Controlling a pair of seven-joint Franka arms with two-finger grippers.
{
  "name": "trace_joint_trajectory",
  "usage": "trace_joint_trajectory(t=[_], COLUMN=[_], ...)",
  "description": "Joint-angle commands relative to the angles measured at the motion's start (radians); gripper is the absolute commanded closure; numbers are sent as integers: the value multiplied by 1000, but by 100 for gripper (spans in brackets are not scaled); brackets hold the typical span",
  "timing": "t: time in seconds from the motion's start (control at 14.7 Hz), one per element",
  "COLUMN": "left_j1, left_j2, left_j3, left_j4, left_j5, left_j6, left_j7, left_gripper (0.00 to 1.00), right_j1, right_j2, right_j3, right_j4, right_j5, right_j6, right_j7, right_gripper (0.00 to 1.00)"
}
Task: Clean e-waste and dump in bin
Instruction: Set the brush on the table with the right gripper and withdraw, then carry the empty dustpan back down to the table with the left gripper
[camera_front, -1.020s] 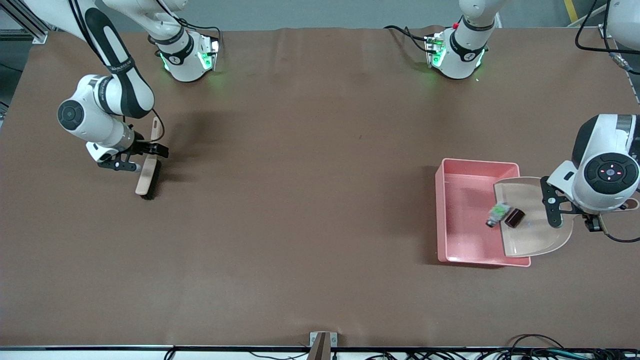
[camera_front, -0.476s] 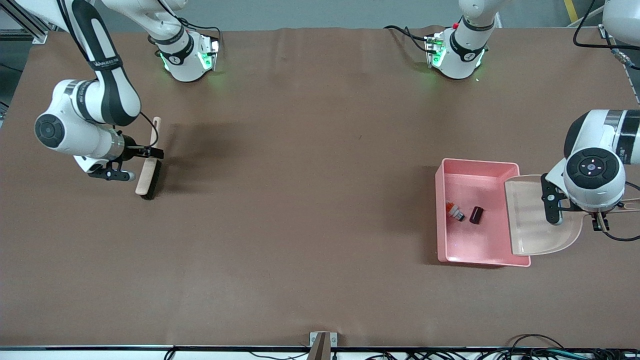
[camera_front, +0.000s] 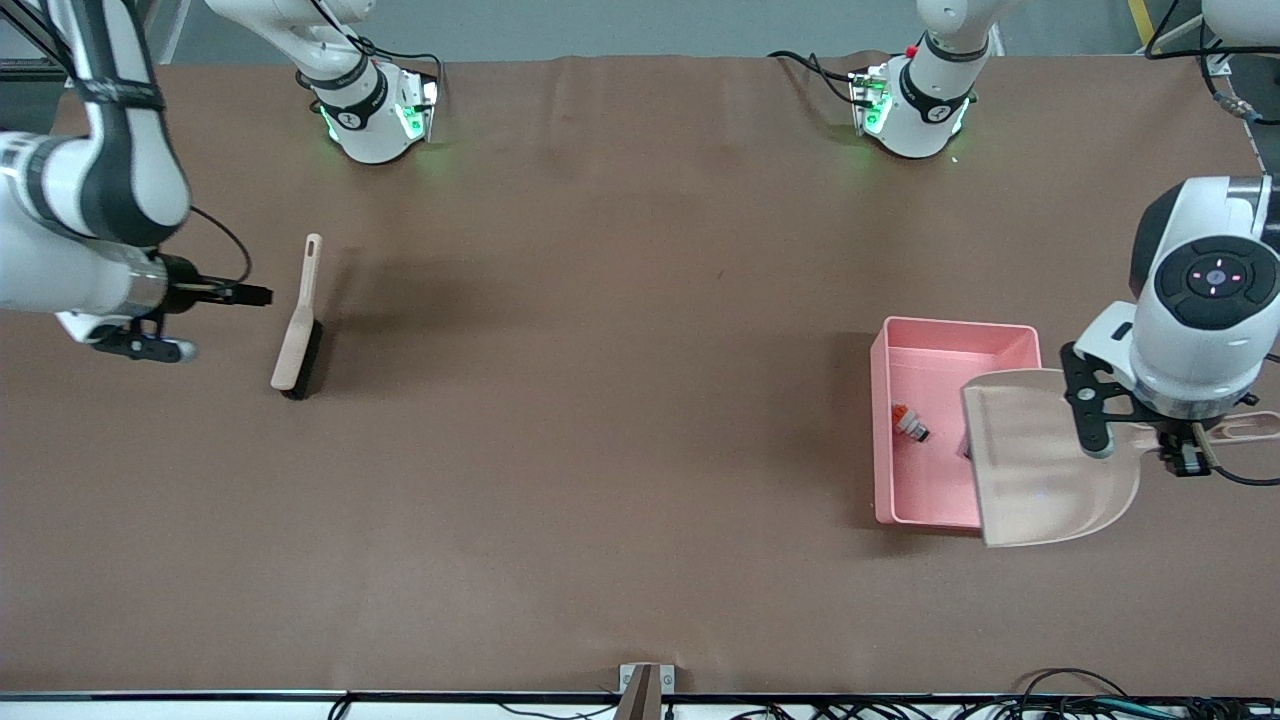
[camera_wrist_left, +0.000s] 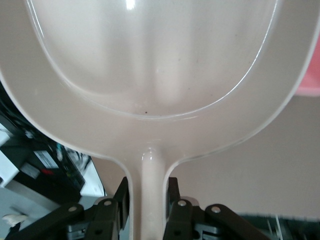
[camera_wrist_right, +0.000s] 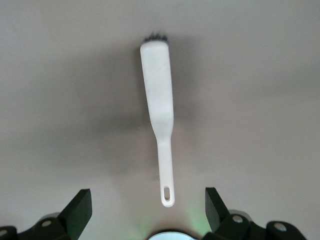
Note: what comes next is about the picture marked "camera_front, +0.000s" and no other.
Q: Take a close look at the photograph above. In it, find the grey metal bracket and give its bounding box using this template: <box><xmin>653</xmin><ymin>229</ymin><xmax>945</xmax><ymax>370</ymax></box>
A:
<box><xmin>617</xmin><ymin>662</ymin><xmax>677</xmax><ymax>720</ymax></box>

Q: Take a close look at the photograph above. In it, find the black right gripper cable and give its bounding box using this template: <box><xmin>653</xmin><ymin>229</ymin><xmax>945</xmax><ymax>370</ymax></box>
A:
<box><xmin>188</xmin><ymin>205</ymin><xmax>253</xmax><ymax>289</ymax></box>

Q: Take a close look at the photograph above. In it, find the brown table mat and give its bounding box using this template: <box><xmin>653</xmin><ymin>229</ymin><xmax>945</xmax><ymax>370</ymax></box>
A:
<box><xmin>0</xmin><ymin>50</ymin><xmax>1280</xmax><ymax>697</ymax></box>

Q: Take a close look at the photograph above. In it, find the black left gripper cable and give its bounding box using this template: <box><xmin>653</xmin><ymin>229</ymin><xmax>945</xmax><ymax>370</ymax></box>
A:
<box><xmin>1190</xmin><ymin>420</ymin><xmax>1280</xmax><ymax>489</ymax></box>

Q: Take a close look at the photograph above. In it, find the black arm base cable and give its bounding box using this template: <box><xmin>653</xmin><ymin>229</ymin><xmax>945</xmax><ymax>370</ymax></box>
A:
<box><xmin>768</xmin><ymin>48</ymin><xmax>869</xmax><ymax>106</ymax></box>
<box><xmin>350</xmin><ymin>35</ymin><xmax>447</xmax><ymax>96</ymax></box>

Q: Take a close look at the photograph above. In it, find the beige brush with black bristles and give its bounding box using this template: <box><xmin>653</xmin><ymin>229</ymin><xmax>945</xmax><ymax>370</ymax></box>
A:
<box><xmin>269</xmin><ymin>233</ymin><xmax>325</xmax><ymax>402</ymax></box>

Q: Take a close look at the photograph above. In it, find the tangled black cable bundle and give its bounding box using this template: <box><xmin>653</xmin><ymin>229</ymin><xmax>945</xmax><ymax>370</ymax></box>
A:
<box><xmin>328</xmin><ymin>667</ymin><xmax>1280</xmax><ymax>720</ymax></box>

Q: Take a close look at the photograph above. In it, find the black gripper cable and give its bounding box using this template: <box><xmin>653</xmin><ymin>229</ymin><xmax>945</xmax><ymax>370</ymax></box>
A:
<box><xmin>188</xmin><ymin>205</ymin><xmax>253</xmax><ymax>289</ymax></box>
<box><xmin>1190</xmin><ymin>420</ymin><xmax>1280</xmax><ymax>489</ymax></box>

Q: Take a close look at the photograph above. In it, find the black left arm base cable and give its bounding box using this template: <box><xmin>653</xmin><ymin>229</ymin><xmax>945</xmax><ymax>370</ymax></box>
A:
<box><xmin>768</xmin><ymin>48</ymin><xmax>869</xmax><ymax>106</ymax></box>

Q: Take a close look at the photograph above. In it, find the pink plastic bin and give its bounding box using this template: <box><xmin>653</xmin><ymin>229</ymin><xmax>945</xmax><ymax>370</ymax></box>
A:
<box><xmin>869</xmin><ymin>316</ymin><xmax>1043</xmax><ymax>533</ymax></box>

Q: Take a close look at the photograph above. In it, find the black right arm base cable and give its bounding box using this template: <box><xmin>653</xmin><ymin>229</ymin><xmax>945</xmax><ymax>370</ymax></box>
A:
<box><xmin>350</xmin><ymin>35</ymin><xmax>447</xmax><ymax>96</ymax></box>

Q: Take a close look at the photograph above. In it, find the beige plastic dustpan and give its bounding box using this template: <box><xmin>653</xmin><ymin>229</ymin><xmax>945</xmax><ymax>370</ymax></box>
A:
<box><xmin>961</xmin><ymin>367</ymin><xmax>1280</xmax><ymax>550</ymax></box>

